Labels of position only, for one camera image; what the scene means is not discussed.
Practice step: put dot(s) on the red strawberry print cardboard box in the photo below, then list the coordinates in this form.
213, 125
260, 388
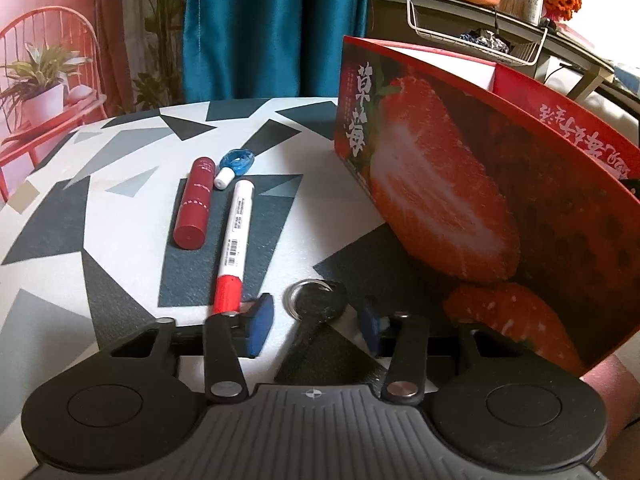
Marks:
450, 185

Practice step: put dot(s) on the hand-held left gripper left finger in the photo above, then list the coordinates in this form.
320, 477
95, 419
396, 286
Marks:
261, 325

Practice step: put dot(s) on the blue correction tape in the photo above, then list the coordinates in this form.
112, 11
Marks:
239, 161

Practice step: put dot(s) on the geometric patterned tablecloth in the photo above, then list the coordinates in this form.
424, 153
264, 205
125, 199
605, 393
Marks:
125, 240

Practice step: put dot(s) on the cotton swab container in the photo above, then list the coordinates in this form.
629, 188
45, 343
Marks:
512, 4

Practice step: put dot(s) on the teal curtain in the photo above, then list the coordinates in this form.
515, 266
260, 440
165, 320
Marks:
275, 30

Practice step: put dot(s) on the silver foil bag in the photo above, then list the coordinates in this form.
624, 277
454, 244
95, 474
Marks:
494, 41

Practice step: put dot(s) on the red and white marker pen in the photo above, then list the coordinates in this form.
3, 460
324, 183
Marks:
235, 230

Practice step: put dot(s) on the blue tissue box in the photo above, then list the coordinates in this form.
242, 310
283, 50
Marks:
627, 74

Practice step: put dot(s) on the pink cloth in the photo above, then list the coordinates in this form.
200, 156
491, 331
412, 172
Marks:
612, 380

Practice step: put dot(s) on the black top desk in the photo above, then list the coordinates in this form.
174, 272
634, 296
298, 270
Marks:
575, 55

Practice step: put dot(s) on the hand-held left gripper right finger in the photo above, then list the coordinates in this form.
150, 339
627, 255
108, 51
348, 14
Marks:
371, 327

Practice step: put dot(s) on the red vase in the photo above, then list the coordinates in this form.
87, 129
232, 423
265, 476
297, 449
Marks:
560, 15

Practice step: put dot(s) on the pink book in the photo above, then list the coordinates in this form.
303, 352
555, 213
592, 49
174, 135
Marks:
572, 31

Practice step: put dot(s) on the dark red lipstick tube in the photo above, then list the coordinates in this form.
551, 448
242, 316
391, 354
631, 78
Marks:
195, 205

